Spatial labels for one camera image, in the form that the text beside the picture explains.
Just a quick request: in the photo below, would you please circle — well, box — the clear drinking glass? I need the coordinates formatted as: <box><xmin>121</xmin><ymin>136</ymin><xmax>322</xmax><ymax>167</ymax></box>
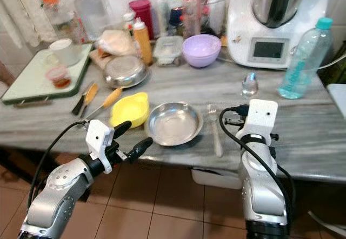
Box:
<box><xmin>242</xmin><ymin>72</ymin><xmax>259</xmax><ymax>98</ymax></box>

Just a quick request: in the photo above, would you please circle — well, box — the yellow plastic bowl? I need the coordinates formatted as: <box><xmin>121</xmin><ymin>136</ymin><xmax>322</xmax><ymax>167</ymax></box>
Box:
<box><xmin>110</xmin><ymin>92</ymin><xmax>150</xmax><ymax>128</ymax></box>

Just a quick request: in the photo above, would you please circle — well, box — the steel fork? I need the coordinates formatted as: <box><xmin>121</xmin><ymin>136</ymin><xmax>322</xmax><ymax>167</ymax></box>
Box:
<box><xmin>207</xmin><ymin>104</ymin><xmax>224</xmax><ymax>157</ymax></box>

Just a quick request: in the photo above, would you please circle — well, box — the shallow steel plate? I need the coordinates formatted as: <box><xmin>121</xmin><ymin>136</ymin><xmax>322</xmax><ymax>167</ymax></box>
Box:
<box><xmin>145</xmin><ymin>102</ymin><xmax>204</xmax><ymax>146</ymax></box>

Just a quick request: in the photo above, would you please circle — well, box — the upturned steel bowl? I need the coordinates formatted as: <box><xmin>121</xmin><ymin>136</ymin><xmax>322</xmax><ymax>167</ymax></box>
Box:
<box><xmin>103</xmin><ymin>55</ymin><xmax>148</xmax><ymax>89</ymax></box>

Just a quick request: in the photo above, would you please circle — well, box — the white plastic box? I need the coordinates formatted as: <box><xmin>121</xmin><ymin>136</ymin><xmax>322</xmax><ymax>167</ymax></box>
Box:
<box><xmin>192</xmin><ymin>168</ymin><xmax>241</xmax><ymax>190</ymax></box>

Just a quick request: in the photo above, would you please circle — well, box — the small wooden board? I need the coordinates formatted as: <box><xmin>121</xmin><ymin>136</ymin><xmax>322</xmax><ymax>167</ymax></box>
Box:
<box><xmin>89</xmin><ymin>49</ymin><xmax>109</xmax><ymax>70</ymax></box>

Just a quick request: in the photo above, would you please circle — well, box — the purple plastic bowl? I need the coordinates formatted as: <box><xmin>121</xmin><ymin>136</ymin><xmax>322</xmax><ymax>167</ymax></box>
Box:
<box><xmin>182</xmin><ymin>34</ymin><xmax>222</xmax><ymax>68</ymax></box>

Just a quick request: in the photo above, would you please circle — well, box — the small plastic sauce tub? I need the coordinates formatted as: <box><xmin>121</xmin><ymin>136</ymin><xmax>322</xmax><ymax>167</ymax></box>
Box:
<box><xmin>46</xmin><ymin>65</ymin><xmax>74</xmax><ymax>89</ymax></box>

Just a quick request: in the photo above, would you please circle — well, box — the teal plastic water bottle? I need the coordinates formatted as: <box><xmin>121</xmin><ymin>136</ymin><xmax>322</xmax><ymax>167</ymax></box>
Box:
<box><xmin>277</xmin><ymin>17</ymin><xmax>334</xmax><ymax>99</ymax></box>

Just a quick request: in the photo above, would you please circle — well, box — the white kitchen food processor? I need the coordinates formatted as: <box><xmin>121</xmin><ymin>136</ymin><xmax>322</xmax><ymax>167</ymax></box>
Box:
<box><xmin>226</xmin><ymin>0</ymin><xmax>330</xmax><ymax>69</ymax></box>

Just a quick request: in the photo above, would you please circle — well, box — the plastic bag with bread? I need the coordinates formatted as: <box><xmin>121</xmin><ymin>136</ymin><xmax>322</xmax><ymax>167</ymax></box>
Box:
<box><xmin>98</xmin><ymin>29</ymin><xmax>138</xmax><ymax>57</ymax></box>

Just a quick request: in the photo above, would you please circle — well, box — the orange squeeze bottle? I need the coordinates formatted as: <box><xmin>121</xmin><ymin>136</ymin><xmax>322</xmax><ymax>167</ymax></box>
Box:
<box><xmin>133</xmin><ymin>17</ymin><xmax>153</xmax><ymax>65</ymax></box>

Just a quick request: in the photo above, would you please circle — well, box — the wooden chair white cushion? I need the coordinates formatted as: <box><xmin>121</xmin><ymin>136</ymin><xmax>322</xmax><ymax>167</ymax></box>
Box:
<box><xmin>0</xmin><ymin>63</ymin><xmax>12</xmax><ymax>107</ymax></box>

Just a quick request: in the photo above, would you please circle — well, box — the clear lidded food container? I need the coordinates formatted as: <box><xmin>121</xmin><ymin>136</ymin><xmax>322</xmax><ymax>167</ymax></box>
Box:
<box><xmin>152</xmin><ymin>35</ymin><xmax>184</xmax><ymax>67</ymax></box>

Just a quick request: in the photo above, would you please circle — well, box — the white ceramic mug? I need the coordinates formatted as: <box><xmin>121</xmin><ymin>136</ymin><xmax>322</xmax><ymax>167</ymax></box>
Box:
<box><xmin>47</xmin><ymin>38</ymin><xmax>83</xmax><ymax>67</ymax></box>

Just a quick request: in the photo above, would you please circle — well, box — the white rectangular tray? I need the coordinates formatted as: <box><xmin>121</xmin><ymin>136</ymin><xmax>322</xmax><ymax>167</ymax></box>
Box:
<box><xmin>327</xmin><ymin>83</ymin><xmax>346</xmax><ymax>121</ymax></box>

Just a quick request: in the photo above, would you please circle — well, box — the clear plastic cup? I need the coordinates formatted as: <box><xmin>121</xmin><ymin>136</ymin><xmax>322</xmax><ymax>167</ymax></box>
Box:
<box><xmin>205</xmin><ymin>0</ymin><xmax>227</xmax><ymax>34</ymax></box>

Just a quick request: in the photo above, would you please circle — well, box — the small white bottle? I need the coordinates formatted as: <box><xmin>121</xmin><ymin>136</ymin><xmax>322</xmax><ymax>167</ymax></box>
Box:
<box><xmin>123</xmin><ymin>12</ymin><xmax>136</xmax><ymax>34</ymax></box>

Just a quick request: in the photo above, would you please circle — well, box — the pale green tray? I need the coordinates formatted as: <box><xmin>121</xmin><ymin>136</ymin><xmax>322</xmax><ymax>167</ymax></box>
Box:
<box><xmin>2</xmin><ymin>43</ymin><xmax>91</xmax><ymax>105</ymax></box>

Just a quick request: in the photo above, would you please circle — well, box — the dark blue jar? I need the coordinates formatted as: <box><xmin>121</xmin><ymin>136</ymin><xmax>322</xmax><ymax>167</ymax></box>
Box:
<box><xmin>168</xmin><ymin>6</ymin><xmax>183</xmax><ymax>34</ymax></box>

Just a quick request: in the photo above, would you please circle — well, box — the maroon plastic cup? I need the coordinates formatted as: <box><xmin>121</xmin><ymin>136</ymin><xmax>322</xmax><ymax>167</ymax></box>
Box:
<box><xmin>129</xmin><ymin>0</ymin><xmax>154</xmax><ymax>39</ymax></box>

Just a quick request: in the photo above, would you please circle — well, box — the pink-lidded clear bottle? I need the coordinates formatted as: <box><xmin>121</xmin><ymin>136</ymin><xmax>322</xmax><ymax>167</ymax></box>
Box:
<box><xmin>177</xmin><ymin>0</ymin><xmax>206</xmax><ymax>37</ymax></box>

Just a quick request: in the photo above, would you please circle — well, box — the white green packet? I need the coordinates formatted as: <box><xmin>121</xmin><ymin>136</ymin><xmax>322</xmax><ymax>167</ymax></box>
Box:
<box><xmin>155</xmin><ymin>0</ymin><xmax>169</xmax><ymax>37</ymax></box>

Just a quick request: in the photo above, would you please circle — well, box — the clear plastic water jug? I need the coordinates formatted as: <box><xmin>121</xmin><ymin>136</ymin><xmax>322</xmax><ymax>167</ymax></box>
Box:
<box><xmin>73</xmin><ymin>0</ymin><xmax>111</xmax><ymax>39</ymax></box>

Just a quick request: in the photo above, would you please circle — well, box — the orange-capped clear bottle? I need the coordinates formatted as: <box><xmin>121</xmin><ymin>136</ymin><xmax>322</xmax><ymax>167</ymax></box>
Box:
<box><xmin>39</xmin><ymin>0</ymin><xmax>76</xmax><ymax>39</ymax></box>

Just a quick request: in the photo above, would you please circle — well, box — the beige hanging towel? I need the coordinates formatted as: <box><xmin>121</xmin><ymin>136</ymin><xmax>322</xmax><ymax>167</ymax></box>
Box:
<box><xmin>5</xmin><ymin>0</ymin><xmax>57</xmax><ymax>45</ymax></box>

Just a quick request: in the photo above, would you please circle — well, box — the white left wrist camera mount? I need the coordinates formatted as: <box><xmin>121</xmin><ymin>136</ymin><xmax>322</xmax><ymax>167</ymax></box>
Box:
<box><xmin>85</xmin><ymin>119</ymin><xmax>116</xmax><ymax>174</ymax></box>

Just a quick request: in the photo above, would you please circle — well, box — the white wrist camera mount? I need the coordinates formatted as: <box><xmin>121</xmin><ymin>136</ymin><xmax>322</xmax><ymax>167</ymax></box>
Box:
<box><xmin>85</xmin><ymin>119</ymin><xmax>116</xmax><ymax>174</ymax></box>
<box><xmin>243</xmin><ymin>99</ymin><xmax>279</xmax><ymax>140</ymax></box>

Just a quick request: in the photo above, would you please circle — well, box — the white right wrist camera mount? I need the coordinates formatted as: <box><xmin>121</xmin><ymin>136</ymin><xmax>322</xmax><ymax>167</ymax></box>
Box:
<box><xmin>243</xmin><ymin>99</ymin><xmax>279</xmax><ymax>140</ymax></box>

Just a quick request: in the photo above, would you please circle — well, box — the steel tongs yellow handle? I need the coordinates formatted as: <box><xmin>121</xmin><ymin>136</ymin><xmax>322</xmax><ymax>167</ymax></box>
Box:
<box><xmin>84</xmin><ymin>88</ymin><xmax>123</xmax><ymax>122</ymax></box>

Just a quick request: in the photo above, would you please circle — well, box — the yellow-handled knife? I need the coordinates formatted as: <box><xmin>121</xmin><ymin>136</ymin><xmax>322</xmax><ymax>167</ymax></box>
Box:
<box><xmin>81</xmin><ymin>83</ymin><xmax>99</xmax><ymax>116</ymax></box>

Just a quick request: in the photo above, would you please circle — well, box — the black-handled knife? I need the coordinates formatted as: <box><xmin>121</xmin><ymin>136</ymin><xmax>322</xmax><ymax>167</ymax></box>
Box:
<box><xmin>71</xmin><ymin>82</ymin><xmax>91</xmax><ymax>115</ymax></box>

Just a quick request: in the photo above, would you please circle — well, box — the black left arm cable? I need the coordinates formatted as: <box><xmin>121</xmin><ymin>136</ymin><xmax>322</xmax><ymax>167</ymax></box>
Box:
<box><xmin>27</xmin><ymin>119</ymin><xmax>90</xmax><ymax>214</ymax></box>

